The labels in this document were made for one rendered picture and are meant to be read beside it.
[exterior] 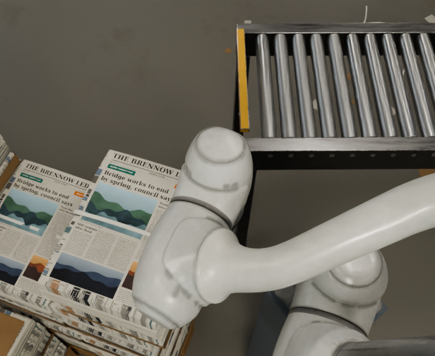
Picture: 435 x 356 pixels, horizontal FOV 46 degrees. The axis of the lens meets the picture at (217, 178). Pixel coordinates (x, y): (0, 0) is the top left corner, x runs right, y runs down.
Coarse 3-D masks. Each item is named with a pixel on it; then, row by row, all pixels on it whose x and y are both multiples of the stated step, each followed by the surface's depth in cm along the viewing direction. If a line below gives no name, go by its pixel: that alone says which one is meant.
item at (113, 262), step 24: (72, 240) 118; (96, 240) 118; (120, 240) 118; (48, 264) 115; (72, 264) 115; (96, 264) 115; (120, 264) 115; (48, 288) 114; (72, 288) 112; (96, 288) 112; (120, 288) 112; (72, 312) 126; (96, 312) 116; (120, 312) 109; (144, 336) 120
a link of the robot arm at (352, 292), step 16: (368, 256) 94; (336, 272) 92; (352, 272) 92; (368, 272) 92; (384, 272) 94; (304, 288) 97; (320, 288) 95; (336, 288) 92; (352, 288) 91; (368, 288) 92; (384, 288) 95; (304, 304) 96; (320, 304) 94; (336, 304) 93; (352, 304) 93; (368, 304) 94; (352, 320) 93; (368, 320) 94
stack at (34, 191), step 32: (0, 192) 151; (32, 192) 149; (64, 192) 150; (0, 224) 145; (32, 224) 145; (64, 224) 145; (0, 256) 140; (32, 256) 140; (0, 288) 136; (32, 288) 136; (64, 320) 144; (96, 352) 182; (128, 352) 157
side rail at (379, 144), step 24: (264, 144) 162; (288, 144) 162; (312, 144) 162; (336, 144) 162; (360, 144) 162; (384, 144) 162; (408, 144) 162; (432, 144) 162; (264, 168) 170; (288, 168) 170; (312, 168) 170; (336, 168) 170; (360, 168) 170; (384, 168) 171; (408, 168) 171; (432, 168) 171
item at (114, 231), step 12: (84, 204) 122; (84, 216) 121; (108, 216) 121; (120, 216) 121; (96, 228) 119; (108, 228) 119; (120, 228) 119; (144, 228) 119; (132, 240) 118; (144, 240) 118
